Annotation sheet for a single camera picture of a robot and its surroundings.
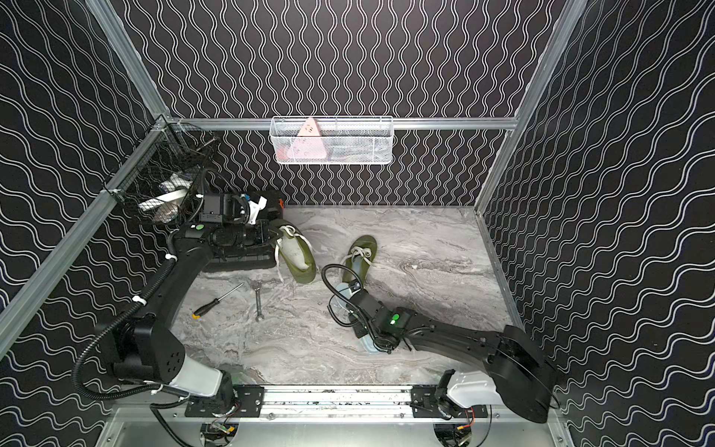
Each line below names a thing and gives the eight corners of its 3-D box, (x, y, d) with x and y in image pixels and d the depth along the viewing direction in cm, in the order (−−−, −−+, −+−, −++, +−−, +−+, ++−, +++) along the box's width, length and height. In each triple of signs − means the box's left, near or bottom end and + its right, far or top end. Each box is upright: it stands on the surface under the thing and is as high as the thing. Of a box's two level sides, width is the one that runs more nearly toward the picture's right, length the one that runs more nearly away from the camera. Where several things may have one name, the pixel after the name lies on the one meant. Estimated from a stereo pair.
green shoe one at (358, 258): (338, 280, 100) (336, 267, 93) (358, 239, 112) (358, 225, 105) (360, 288, 98) (361, 275, 92) (379, 245, 110) (380, 231, 103)
